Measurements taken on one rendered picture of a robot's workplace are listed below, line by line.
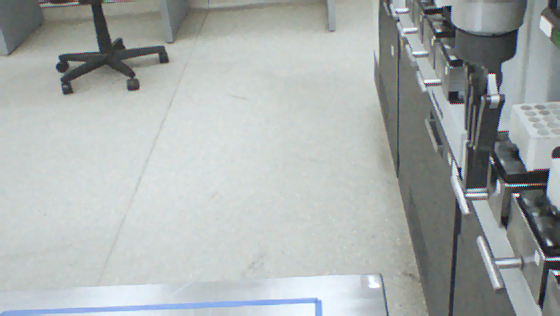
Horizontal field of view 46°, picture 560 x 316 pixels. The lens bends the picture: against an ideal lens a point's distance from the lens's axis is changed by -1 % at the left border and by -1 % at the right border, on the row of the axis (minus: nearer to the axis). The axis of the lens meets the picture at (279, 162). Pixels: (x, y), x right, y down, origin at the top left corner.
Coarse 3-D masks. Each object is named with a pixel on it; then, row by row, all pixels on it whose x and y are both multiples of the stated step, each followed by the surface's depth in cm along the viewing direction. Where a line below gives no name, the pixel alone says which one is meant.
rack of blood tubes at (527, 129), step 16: (512, 112) 92; (528, 112) 91; (544, 112) 90; (512, 128) 92; (528, 128) 86; (544, 128) 86; (528, 144) 85; (544, 144) 84; (528, 160) 86; (544, 160) 86
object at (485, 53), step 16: (464, 32) 81; (512, 32) 80; (464, 48) 81; (480, 48) 80; (496, 48) 79; (512, 48) 80; (480, 64) 81; (496, 64) 80; (480, 80) 82; (496, 80) 81; (480, 96) 84
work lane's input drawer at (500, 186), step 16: (496, 144) 93; (512, 144) 91; (496, 160) 91; (512, 160) 89; (496, 176) 89; (512, 176) 86; (528, 176) 86; (544, 176) 86; (464, 192) 94; (480, 192) 94; (496, 192) 89; (512, 192) 86; (464, 208) 91; (496, 208) 90
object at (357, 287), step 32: (64, 288) 73; (96, 288) 72; (128, 288) 72; (160, 288) 72; (192, 288) 71; (224, 288) 71; (256, 288) 70; (288, 288) 70; (320, 288) 69; (352, 288) 69; (384, 288) 69
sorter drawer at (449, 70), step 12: (444, 48) 126; (444, 60) 124; (456, 60) 121; (420, 72) 133; (444, 72) 125; (456, 72) 121; (420, 84) 128; (432, 84) 129; (444, 84) 125; (456, 84) 122
